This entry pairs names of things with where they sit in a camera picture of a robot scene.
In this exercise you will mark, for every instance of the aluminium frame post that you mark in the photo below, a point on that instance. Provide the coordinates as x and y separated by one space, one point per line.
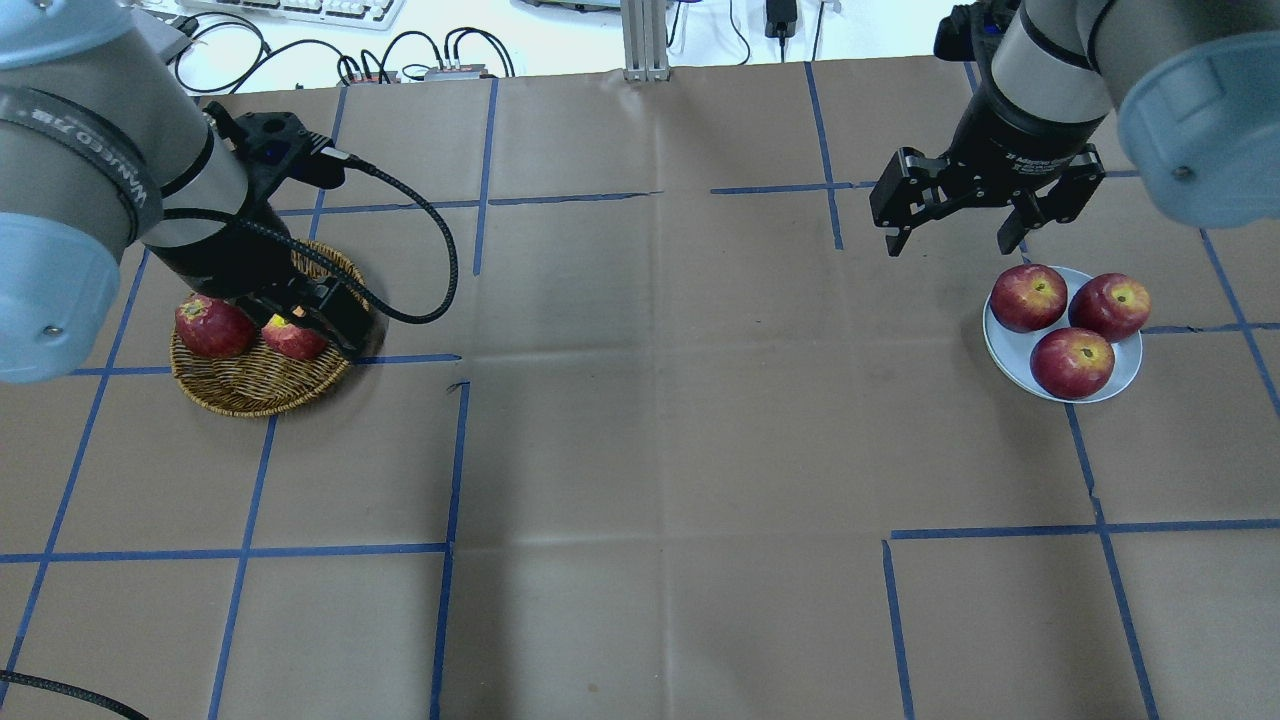
645 49

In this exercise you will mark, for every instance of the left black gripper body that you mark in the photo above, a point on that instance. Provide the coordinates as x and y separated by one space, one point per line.
215 262

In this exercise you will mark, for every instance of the light blue plate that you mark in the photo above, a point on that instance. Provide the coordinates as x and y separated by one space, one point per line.
1011 351

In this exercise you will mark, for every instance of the red apple on plate near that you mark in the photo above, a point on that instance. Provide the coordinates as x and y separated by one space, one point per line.
1028 298

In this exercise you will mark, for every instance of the woven wicker basket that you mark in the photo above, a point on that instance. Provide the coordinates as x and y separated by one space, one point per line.
262 382

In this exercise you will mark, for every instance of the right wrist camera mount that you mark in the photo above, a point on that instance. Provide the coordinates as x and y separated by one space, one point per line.
974 30

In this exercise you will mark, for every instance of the red apple on plate far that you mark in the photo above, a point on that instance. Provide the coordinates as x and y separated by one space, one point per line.
1114 305

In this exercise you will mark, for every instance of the black power adapter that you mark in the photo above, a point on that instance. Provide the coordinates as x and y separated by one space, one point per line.
780 18

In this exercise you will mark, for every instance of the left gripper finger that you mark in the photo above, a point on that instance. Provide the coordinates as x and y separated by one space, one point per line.
260 311
336 313

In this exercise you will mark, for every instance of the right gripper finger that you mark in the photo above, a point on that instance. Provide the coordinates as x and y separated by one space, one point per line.
1026 216
897 231

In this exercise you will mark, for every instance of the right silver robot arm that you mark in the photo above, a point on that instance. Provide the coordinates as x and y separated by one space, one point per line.
1192 84

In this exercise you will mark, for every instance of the red apple in basket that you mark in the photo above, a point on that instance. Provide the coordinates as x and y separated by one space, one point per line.
214 328

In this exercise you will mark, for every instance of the red apple on plate left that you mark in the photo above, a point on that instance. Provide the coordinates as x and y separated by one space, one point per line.
1072 363

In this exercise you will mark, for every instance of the white keyboard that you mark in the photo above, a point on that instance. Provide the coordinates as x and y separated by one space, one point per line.
346 14

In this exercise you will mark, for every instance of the red yellow apple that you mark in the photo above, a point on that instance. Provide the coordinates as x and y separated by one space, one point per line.
292 340

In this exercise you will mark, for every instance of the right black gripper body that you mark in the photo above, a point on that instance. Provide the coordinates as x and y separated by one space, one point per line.
1012 138

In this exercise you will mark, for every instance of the red apple on plate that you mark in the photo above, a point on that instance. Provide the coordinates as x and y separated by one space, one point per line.
1028 298
1114 305
1072 363

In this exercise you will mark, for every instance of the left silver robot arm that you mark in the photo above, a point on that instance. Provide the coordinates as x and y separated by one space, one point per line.
100 149

